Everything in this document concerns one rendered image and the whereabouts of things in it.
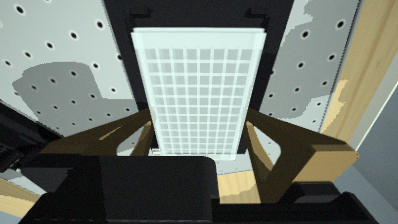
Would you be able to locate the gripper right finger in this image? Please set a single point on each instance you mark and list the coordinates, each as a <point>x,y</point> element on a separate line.
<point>306,155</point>

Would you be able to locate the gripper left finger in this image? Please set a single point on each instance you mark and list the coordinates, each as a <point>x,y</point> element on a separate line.
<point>104,140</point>

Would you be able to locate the grey perforated base plate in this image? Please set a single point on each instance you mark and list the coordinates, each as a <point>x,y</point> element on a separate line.
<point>60,65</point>

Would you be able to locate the black well plate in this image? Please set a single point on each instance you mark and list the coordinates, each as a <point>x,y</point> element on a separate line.
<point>12,148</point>

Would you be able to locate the clear well plate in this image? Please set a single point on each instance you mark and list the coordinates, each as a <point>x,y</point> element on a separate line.
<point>203,113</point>

